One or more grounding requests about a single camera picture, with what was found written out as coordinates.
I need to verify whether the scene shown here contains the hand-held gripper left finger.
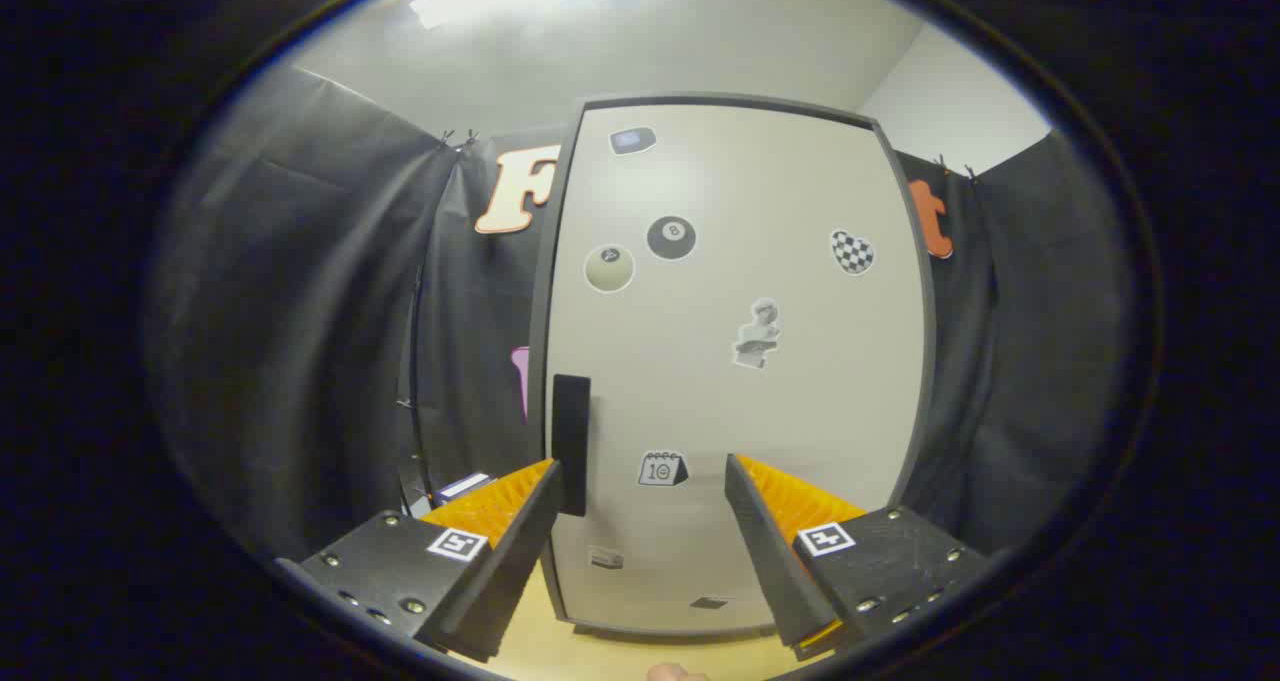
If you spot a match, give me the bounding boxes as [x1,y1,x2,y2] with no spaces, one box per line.
[275,458,564,664]

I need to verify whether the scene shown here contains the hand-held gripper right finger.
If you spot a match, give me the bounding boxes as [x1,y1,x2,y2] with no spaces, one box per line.
[725,453,991,662]

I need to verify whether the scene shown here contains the black door handle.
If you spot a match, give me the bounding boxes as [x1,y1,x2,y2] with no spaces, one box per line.
[552,373,592,518]

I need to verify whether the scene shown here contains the white cabinet door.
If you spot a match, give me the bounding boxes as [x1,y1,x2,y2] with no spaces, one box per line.
[545,104,929,634]

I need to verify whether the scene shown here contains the dark blue book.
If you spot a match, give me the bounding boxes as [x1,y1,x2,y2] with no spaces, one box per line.
[433,472,496,508]

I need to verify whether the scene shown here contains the dark grey cabinet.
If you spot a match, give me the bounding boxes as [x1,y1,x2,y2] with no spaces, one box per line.
[527,93,938,642]

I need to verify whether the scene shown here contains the black backdrop cloth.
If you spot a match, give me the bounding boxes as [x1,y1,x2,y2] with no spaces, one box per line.
[150,61,1141,572]

